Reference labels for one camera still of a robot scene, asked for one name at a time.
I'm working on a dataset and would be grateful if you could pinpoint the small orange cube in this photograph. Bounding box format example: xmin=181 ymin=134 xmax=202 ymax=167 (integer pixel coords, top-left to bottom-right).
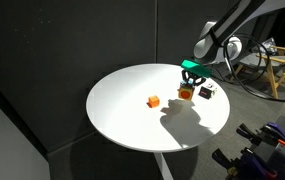
xmin=147 ymin=94 xmax=161 ymax=109

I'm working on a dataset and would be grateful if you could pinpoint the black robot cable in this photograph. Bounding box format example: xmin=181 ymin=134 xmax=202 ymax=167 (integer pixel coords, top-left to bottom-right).
xmin=222 ymin=32 xmax=285 ymax=104

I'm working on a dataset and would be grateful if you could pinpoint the purple spring clamp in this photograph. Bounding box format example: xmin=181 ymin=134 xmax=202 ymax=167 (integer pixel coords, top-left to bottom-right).
xmin=236 ymin=121 xmax=285 ymax=150
xmin=211 ymin=147 xmax=279 ymax=180

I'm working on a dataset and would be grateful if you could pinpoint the black yellow white cube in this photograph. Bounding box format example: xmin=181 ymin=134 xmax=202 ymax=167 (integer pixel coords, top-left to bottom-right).
xmin=197 ymin=83 xmax=218 ymax=101

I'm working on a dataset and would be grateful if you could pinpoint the white table base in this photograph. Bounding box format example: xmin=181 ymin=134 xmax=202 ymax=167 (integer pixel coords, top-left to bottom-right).
xmin=153 ymin=151 xmax=177 ymax=180

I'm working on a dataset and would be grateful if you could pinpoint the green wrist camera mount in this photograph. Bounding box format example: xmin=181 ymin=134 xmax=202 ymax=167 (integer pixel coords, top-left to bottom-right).
xmin=180 ymin=58 xmax=213 ymax=79

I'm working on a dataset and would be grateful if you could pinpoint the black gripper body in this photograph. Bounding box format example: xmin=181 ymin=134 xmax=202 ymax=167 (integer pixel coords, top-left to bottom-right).
xmin=180 ymin=69 xmax=207 ymax=86

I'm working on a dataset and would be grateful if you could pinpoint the wooden chair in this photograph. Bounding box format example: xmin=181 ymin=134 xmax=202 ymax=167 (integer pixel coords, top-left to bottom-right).
xmin=229 ymin=45 xmax=285 ymax=100

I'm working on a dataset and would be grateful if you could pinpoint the block with orange circle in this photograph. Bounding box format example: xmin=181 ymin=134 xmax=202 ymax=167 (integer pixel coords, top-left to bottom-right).
xmin=177 ymin=84 xmax=195 ymax=102

